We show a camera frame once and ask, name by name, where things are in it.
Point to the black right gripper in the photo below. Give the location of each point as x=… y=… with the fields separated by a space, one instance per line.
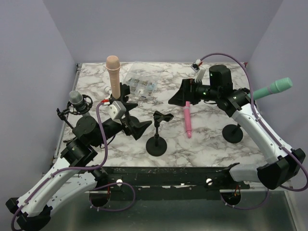
x=184 y=94

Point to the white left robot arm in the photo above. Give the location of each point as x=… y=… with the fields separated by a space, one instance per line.
x=88 y=152

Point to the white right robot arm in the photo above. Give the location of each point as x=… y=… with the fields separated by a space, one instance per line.
x=283 y=161

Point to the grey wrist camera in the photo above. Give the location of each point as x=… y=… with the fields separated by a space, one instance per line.
x=199 y=70
x=116 y=110

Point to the pink microphone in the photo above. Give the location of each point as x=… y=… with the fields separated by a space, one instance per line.
x=187 y=119

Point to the black desk mic stand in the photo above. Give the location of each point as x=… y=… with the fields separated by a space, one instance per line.
x=125 y=92
x=156 y=146

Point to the small white cylinder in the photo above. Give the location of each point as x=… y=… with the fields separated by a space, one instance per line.
x=107 y=90

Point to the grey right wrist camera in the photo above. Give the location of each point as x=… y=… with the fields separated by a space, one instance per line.
x=199 y=70

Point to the teal microphone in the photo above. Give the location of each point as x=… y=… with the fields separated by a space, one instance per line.
x=276 y=87

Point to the beige microphone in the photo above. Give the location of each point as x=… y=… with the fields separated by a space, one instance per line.
x=113 y=68

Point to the clear plastic parts box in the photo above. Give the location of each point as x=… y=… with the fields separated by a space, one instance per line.
x=142 y=79

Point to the black shock mount stand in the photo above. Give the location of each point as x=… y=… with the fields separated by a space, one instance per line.
x=70 y=110
x=234 y=102

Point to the silver condenser microphone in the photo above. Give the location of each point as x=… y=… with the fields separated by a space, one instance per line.
x=78 y=102

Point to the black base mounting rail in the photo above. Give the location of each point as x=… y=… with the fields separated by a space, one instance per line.
x=164 y=183

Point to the black right shock mount stand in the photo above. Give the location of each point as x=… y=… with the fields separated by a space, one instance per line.
x=234 y=102

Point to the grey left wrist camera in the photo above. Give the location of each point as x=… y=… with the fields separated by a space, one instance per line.
x=116 y=110

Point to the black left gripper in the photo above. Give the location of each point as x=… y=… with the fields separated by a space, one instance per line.
x=138 y=128

